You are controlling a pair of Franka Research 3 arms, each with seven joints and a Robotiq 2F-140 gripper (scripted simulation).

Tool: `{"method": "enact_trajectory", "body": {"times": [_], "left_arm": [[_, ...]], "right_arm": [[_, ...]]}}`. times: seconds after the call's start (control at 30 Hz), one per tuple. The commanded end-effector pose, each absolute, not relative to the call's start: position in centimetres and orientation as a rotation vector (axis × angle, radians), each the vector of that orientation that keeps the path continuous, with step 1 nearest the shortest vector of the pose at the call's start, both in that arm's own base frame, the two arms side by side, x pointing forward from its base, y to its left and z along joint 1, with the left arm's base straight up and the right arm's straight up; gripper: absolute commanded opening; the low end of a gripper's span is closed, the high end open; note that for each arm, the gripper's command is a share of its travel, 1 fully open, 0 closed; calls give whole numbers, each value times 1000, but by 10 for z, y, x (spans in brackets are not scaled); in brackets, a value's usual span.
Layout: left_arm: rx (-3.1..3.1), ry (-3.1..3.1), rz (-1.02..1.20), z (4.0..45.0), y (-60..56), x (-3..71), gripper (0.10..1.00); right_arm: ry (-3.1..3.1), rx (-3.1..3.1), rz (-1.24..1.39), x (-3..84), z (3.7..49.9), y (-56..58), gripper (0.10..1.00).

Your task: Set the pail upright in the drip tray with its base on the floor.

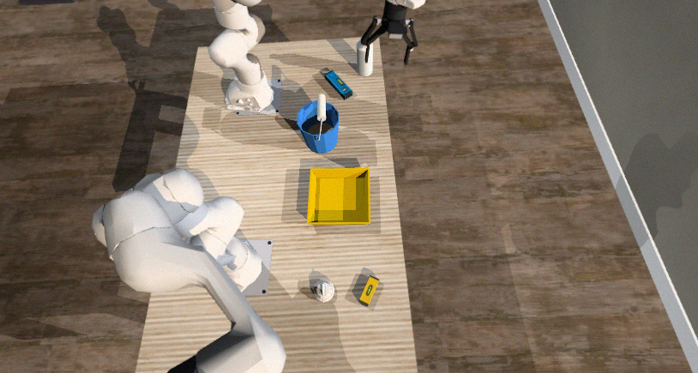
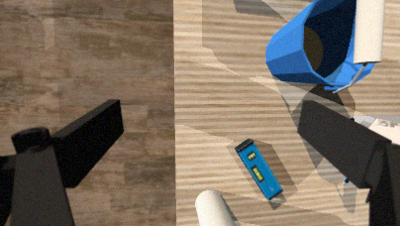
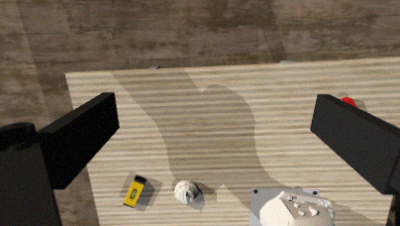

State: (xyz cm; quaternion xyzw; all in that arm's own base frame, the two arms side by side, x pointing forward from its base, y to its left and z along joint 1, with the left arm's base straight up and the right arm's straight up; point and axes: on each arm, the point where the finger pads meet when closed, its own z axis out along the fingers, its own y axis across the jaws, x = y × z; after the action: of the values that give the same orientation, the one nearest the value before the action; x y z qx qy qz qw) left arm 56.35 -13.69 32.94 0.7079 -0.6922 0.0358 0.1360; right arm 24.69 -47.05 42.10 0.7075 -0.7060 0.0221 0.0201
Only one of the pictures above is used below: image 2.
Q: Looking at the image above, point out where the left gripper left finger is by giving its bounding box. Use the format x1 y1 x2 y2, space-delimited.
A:
0 99 124 226

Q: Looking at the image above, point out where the white bottle with blue cap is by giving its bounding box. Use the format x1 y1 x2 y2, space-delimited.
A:
195 189 236 226

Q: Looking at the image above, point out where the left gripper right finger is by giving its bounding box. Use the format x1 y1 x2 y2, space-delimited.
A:
297 100 400 226

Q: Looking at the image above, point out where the blue spirit level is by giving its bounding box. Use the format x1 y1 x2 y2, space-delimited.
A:
235 138 283 201

